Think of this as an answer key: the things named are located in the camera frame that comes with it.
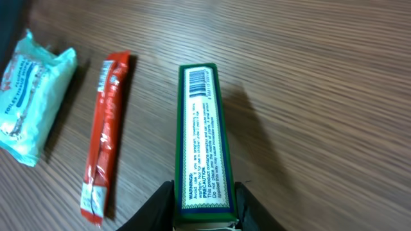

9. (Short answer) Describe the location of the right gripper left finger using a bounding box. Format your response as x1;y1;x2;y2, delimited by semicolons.
118;180;175;231

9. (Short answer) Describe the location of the red snack bar wrapper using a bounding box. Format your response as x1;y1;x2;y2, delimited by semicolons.
80;51;130;227

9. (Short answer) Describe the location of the grey plastic shopping basket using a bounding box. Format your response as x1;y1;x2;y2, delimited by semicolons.
1;0;31;72

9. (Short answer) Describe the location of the teal snack packet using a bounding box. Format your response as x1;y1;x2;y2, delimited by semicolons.
1;31;78;167

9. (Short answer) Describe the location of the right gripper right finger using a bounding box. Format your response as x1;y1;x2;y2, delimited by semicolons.
234;182;286;231

